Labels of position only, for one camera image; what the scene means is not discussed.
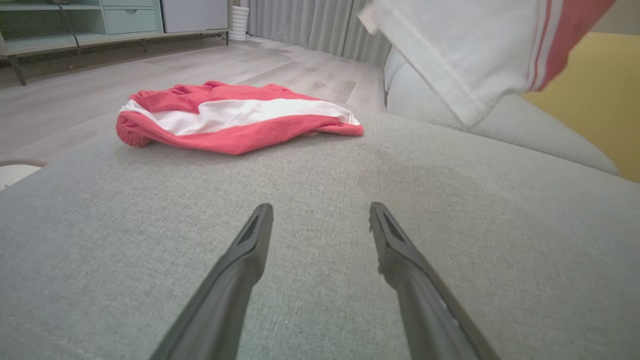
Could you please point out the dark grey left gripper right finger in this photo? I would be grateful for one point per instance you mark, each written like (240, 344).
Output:
(425, 310)

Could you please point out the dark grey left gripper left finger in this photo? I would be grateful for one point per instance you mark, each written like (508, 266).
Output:
(225, 300)

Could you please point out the red white garment thin stripes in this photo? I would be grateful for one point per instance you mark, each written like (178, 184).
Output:
(450, 50)

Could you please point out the red garment broad white stripe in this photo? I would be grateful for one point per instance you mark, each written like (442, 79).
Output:
(235, 135)

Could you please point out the large grey sofa seat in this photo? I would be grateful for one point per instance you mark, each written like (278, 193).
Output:
(320, 190)

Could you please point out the yellow sofa back cushion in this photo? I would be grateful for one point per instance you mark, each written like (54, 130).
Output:
(600, 100)

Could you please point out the white ribbed cylinder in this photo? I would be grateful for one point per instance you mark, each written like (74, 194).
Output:
(239, 24)

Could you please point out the white cabinet door panel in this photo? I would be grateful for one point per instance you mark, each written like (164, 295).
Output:
(195, 15)

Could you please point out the grey pleated curtain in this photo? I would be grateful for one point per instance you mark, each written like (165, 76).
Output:
(310, 22)

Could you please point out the mint green cabinet drawer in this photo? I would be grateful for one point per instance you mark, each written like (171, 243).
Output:
(131, 21)

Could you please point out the mint green sideboard cabinet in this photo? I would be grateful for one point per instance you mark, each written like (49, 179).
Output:
(50, 40)

